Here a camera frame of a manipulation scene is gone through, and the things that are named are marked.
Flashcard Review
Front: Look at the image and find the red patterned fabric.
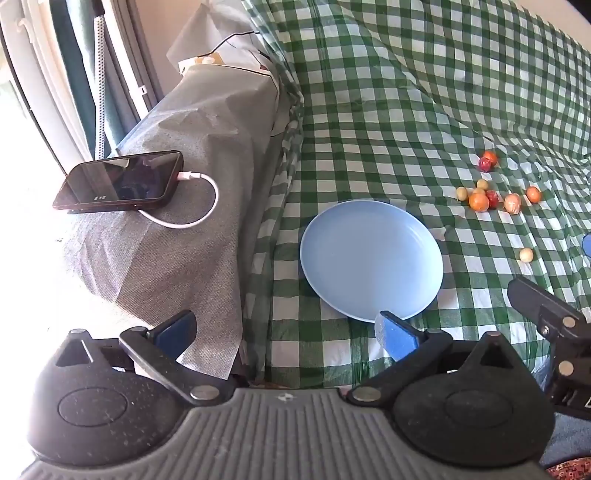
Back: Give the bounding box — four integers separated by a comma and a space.
547, 455, 591, 480

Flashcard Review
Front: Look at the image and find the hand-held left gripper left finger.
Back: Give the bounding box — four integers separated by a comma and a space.
55, 310, 232, 407

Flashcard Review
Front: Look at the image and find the white window frame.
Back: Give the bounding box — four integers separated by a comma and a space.
0, 0, 153, 163

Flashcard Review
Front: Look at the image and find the black smartphone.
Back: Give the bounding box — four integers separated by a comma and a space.
52, 150, 184, 215

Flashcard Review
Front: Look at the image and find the small beige and white box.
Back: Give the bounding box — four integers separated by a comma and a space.
178, 53, 225, 75

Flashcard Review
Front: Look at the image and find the white charging cable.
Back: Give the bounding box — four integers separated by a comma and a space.
137, 172, 219, 230

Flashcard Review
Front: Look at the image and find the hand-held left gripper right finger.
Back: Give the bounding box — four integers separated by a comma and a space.
346, 310, 523, 408

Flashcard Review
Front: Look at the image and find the dark green curtain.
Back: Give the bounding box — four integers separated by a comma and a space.
50, 0, 137, 146

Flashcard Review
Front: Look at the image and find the light blue plate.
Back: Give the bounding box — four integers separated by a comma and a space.
300, 199, 445, 323

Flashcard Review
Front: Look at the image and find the black-and-white patterned cord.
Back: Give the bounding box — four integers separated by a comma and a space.
92, 17, 110, 158

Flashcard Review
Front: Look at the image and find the green checkered cloth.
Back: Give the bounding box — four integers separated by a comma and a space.
240, 0, 591, 389

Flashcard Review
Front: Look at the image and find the thin black cable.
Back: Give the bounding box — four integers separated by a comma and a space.
216, 30, 280, 75

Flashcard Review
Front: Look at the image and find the grey fabric cover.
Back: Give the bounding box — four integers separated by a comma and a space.
60, 62, 305, 384

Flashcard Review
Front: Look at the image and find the white paper sheet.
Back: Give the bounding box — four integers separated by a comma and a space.
166, 0, 296, 139

